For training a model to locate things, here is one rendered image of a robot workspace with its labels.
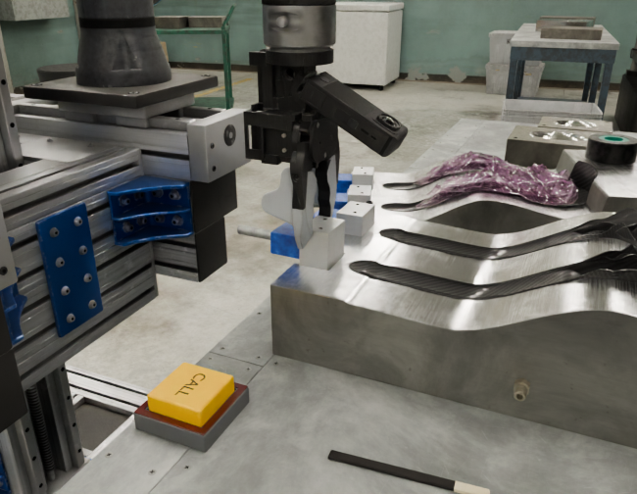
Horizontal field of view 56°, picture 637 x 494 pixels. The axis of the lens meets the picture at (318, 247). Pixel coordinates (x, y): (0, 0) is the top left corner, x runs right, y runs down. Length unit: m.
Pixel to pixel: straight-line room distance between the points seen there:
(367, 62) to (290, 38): 6.67
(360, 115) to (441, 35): 7.34
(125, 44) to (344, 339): 0.60
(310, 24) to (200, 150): 0.38
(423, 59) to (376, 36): 1.00
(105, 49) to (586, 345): 0.79
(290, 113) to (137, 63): 0.42
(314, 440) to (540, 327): 0.23
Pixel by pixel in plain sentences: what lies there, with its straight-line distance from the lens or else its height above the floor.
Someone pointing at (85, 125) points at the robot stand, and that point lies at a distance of 1.08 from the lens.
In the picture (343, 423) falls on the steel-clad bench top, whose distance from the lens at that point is 0.61.
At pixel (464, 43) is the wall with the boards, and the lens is 7.92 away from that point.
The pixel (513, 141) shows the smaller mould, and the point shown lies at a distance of 1.42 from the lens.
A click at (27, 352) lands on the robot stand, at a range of 0.91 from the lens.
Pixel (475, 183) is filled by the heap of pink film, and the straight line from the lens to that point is 0.95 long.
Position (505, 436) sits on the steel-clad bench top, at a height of 0.80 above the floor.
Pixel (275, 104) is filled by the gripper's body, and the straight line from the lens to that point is 0.67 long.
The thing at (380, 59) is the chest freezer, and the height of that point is 0.36.
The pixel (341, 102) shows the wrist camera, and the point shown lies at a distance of 0.62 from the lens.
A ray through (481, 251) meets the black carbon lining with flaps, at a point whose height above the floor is 0.88.
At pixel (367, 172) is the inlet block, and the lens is 1.07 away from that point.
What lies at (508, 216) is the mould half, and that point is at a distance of 0.93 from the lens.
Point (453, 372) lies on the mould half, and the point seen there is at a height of 0.83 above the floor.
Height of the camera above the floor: 1.19
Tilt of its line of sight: 24 degrees down
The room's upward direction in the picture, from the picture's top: straight up
